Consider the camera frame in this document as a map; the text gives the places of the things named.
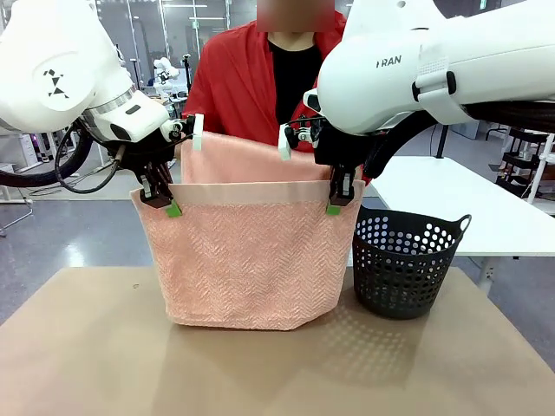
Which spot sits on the white rack frame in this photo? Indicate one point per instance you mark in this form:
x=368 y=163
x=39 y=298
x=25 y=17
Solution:
x=539 y=173

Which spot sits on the thin black tripod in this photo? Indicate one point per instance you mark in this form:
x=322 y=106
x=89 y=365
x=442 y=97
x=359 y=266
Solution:
x=136 y=71

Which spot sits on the black green-tipped left gripper finger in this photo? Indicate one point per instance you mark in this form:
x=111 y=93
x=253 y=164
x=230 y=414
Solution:
x=156 y=195
x=162 y=173

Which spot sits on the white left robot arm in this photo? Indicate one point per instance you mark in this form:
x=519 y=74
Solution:
x=52 y=65

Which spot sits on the pink towel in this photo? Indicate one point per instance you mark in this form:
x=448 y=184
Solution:
x=247 y=260

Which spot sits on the dark perforated plastic basket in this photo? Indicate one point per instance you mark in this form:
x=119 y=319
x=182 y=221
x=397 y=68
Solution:
x=390 y=281

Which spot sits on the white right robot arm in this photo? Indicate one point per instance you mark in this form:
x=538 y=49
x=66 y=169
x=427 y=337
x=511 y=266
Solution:
x=390 y=65

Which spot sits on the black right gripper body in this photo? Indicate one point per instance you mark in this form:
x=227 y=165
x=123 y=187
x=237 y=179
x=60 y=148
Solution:
x=342 y=149

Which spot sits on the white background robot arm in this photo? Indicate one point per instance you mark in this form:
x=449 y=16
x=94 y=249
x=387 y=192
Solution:
x=165 y=71

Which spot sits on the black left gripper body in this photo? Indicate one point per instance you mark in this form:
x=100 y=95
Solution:
x=145 y=156

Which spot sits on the person's left forearm red sleeve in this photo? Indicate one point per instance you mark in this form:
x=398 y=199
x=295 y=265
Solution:
x=367 y=178

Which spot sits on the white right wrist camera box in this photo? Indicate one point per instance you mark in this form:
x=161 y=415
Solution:
x=284 y=145

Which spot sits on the black utility cart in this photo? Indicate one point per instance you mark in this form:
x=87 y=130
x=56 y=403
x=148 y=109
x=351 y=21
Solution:
x=520 y=147

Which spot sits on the person in red jacket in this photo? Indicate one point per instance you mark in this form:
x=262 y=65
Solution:
x=234 y=86

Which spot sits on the black camera tripod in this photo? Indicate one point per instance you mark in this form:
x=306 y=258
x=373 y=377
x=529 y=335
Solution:
x=187 y=78

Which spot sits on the large white table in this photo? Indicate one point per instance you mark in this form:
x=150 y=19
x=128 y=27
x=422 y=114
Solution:
x=477 y=195

